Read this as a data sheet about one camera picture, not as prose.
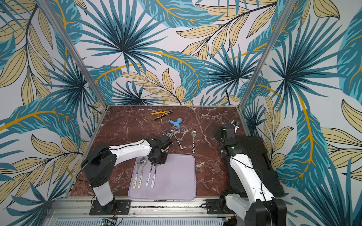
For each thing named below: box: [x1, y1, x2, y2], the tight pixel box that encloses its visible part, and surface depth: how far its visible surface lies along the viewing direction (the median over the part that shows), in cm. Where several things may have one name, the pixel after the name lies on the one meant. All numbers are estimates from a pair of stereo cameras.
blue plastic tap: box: [169, 117, 183, 130], surface depth 109 cm
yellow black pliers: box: [151, 110, 174, 121], surface depth 116 cm
